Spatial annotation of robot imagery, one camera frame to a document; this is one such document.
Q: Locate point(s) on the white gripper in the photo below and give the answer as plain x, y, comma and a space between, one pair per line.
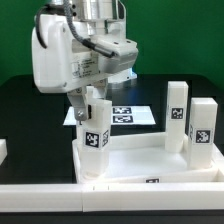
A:
66, 64

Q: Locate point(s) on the white front fence bar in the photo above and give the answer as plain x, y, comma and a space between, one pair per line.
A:
111, 197

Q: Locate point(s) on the white marker sheet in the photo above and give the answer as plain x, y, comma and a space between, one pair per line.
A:
120, 115

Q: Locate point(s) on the white left fence bar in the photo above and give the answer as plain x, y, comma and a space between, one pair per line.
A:
3, 150

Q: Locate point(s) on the white desk top tray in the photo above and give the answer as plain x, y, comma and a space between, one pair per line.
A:
142, 158

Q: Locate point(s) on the white fence bar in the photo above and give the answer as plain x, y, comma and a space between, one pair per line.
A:
3, 150
111, 197

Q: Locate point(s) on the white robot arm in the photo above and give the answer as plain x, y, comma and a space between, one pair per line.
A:
85, 18

